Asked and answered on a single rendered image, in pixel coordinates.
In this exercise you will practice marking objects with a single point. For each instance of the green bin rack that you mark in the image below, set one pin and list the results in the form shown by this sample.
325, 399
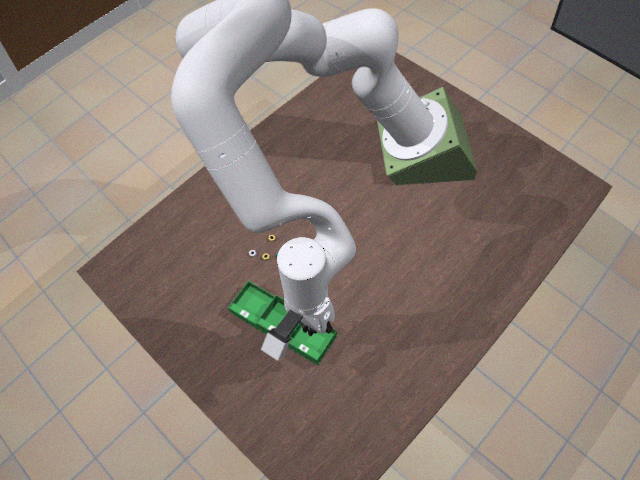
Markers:
255, 300

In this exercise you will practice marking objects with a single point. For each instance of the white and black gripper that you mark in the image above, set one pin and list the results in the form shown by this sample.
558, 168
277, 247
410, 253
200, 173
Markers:
317, 322

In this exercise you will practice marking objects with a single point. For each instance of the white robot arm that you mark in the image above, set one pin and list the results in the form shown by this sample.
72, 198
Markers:
215, 66

